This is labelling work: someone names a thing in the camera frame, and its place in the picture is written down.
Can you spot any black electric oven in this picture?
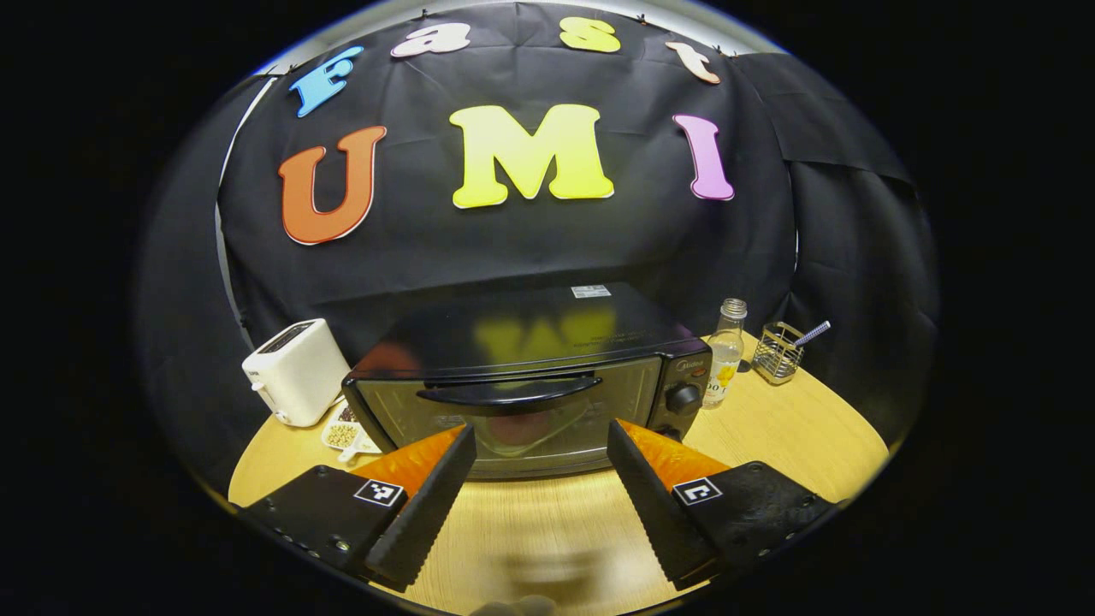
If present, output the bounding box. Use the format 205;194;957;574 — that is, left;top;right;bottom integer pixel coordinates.
340;282;713;480

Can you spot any white divided grain dish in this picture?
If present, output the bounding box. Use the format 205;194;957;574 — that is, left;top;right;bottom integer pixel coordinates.
321;402;383;463

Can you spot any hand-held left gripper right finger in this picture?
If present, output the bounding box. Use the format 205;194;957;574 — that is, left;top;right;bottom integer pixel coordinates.
606;419;839;589

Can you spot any clear glass bottle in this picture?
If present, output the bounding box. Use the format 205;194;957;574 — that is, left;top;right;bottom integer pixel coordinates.
701;298;749;409

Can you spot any wire mesh utensil holder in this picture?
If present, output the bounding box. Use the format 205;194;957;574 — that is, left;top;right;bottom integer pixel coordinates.
753;322;805;385

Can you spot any white toaster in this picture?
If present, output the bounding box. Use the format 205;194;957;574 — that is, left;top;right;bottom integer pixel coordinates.
242;318;352;428

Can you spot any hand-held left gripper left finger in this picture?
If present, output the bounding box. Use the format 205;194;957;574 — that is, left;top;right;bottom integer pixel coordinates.
244;423;477;591

